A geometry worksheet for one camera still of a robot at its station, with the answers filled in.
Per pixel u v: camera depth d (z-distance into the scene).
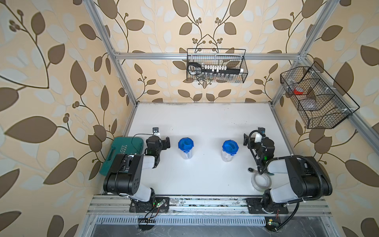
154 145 0.73
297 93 0.82
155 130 0.83
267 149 0.69
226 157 0.85
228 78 0.87
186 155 0.87
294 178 0.47
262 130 0.79
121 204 0.77
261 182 0.81
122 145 0.91
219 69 0.81
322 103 0.73
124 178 0.44
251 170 0.85
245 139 0.88
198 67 0.82
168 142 0.89
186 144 0.82
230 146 0.81
